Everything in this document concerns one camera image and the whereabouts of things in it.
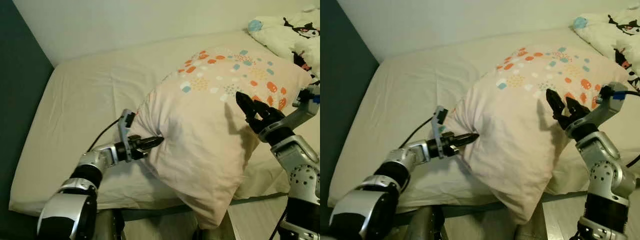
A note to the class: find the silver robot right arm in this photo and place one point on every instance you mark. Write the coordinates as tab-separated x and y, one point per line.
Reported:
300	175
605	175

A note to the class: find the dark teal upholstered headboard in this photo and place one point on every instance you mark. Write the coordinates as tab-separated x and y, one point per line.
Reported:
20	100
345	75

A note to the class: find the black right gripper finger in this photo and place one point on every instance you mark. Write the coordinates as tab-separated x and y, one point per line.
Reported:
262	108
574	106
246	106
556	103

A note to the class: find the cream cartoon print blanket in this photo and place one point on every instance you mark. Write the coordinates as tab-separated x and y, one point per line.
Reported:
280	35
605	35

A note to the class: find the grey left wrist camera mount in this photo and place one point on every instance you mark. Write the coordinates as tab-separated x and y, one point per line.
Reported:
125	125
440	122

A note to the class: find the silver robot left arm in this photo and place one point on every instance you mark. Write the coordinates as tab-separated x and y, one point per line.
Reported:
65	215
370	210

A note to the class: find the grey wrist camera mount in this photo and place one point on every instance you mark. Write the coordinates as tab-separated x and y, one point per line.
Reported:
300	112
440	122
125	125
607	105

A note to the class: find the grey robot left leg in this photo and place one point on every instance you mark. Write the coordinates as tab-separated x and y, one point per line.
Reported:
425	225
107	225

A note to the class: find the pink dotted pillow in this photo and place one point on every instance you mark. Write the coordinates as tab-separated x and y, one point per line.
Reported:
515	125
200	130

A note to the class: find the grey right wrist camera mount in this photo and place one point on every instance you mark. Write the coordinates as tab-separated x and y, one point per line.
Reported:
300	112
607	105

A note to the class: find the cream sheeted mattress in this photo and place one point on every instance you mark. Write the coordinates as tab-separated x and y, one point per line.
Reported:
90	125
410	100

